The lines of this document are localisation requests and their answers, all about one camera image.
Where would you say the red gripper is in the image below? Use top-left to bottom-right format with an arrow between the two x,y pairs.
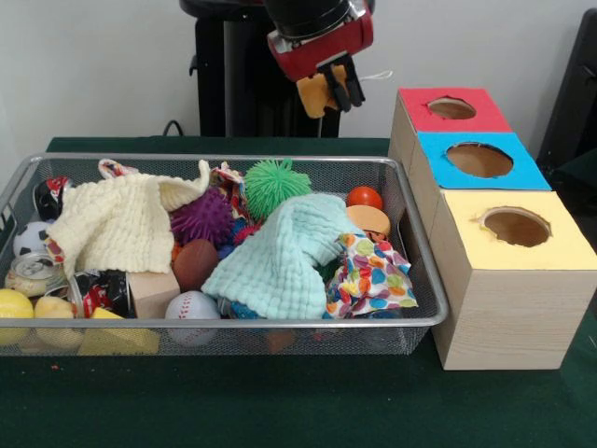
267,0 -> 376,114

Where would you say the crushed red black can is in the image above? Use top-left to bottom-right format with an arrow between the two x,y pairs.
68,269 -> 136,319

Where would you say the silver mesh bin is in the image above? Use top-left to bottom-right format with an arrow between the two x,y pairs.
0,152 -> 451,358

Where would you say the wooden box with three holes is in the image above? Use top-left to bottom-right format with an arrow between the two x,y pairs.
387,86 -> 597,371

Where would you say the green puffer ball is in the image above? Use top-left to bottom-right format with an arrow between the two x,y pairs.
243,158 -> 312,218

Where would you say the purple spiky ball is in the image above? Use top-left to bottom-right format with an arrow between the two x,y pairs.
170,188 -> 236,246

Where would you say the colourful dotted cloth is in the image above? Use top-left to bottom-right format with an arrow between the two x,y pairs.
324,232 -> 420,319

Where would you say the mint green waffle cloth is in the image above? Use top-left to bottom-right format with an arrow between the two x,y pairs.
201,193 -> 365,321

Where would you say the black upright panel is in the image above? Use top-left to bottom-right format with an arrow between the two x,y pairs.
535,7 -> 597,162

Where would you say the brown toy football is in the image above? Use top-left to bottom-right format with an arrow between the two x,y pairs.
173,239 -> 219,294

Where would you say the dark green table cloth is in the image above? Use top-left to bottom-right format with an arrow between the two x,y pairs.
552,151 -> 597,225
0,135 -> 597,448

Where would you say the cream waffle cloth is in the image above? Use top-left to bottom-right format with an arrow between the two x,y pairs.
46,160 -> 212,276

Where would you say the white baseball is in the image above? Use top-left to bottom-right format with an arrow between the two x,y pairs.
164,290 -> 222,345

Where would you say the small soccer ball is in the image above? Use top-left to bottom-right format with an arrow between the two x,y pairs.
12,220 -> 53,258

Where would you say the yellow ball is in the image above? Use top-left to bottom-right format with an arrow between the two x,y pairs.
0,288 -> 35,346

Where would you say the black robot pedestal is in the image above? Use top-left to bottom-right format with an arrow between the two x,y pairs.
179,0 -> 377,139

